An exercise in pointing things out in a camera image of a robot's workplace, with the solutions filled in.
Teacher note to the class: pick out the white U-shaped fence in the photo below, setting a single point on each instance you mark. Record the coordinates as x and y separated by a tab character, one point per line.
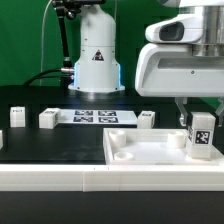
89	178

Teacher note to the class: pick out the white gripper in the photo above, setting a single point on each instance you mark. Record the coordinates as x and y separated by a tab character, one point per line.
168	70

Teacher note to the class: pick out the white block left edge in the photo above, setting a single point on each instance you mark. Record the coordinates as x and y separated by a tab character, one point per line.
1	139

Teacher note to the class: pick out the white square tabletop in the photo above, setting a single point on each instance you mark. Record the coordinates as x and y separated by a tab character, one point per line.
131	146

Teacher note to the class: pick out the white AprilTag sheet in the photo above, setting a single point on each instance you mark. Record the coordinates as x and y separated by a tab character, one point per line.
114	117

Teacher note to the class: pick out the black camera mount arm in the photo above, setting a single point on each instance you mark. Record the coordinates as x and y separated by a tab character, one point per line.
69	9

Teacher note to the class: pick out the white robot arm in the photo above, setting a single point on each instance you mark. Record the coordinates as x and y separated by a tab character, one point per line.
200	24

